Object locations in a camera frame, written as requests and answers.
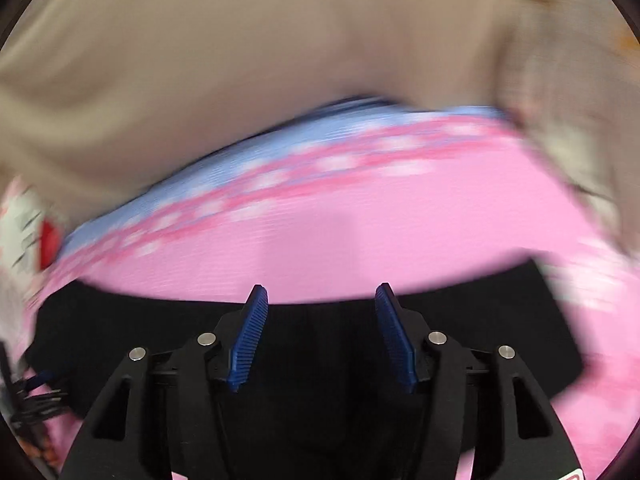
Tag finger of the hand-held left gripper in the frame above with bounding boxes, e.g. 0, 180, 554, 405
10, 370, 69, 423

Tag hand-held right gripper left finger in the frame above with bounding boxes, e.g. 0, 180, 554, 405
60, 284, 271, 480

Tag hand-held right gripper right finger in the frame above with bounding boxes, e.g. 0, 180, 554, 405
375, 282, 583, 480

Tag black pants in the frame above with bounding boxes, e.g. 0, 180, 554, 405
25, 257, 586, 480

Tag pink floral bedsheet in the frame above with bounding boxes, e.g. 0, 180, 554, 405
0, 105, 640, 480

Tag white cat face pillow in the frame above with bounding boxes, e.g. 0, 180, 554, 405
0, 175, 66, 321

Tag beige cloth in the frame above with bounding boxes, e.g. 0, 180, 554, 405
0, 0, 640, 241

